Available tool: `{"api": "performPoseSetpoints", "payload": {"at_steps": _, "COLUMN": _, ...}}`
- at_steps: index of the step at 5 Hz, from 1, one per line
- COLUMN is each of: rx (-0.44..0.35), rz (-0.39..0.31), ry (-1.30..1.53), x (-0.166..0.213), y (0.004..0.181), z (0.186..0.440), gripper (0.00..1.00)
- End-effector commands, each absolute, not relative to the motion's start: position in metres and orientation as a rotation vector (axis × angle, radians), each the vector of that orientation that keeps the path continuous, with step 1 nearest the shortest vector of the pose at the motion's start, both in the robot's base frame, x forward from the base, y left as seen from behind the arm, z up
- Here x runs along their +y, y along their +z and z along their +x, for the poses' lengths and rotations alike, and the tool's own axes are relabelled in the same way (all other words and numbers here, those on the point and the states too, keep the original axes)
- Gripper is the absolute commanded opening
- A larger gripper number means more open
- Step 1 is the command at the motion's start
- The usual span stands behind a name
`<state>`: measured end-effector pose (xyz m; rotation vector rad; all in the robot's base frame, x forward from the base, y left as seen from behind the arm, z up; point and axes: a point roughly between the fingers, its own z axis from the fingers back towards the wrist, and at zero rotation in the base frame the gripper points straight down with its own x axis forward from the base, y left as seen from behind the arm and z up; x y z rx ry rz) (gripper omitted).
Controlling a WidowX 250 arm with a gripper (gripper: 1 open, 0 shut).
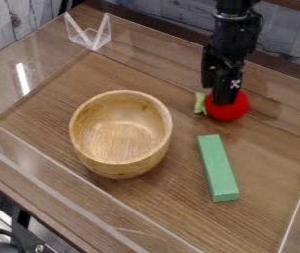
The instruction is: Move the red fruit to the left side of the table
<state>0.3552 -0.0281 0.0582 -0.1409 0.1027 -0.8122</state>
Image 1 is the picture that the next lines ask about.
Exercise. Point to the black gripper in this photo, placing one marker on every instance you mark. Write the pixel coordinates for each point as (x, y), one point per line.
(232, 44)

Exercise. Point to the red plush strawberry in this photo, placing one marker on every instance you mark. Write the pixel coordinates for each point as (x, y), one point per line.
(224, 113)

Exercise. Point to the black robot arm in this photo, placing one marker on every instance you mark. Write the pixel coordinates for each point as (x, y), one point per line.
(235, 8)

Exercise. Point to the wooden bowl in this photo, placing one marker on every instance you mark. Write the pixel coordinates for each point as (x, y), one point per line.
(120, 131)

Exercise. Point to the green rectangular block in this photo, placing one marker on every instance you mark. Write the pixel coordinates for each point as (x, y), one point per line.
(221, 180)

